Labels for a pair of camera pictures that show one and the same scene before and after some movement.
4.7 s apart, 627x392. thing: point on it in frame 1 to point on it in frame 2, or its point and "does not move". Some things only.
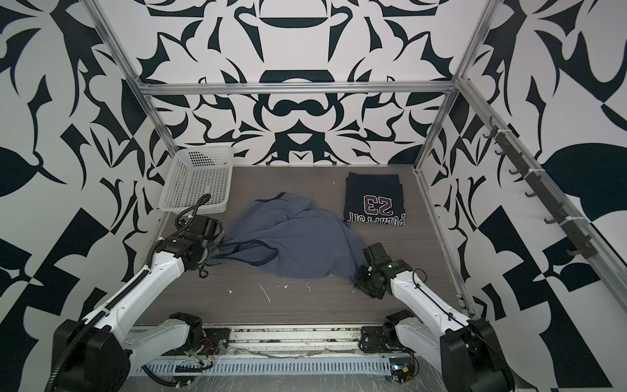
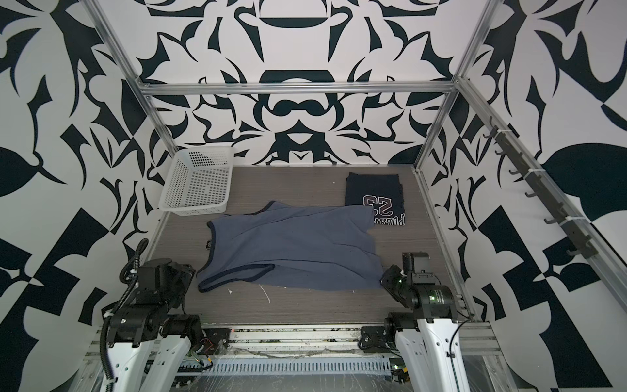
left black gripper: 214,247 to 186,273
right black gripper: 361,270 to 387,277
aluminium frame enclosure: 598,239 does not move
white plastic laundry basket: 195,171 does not move
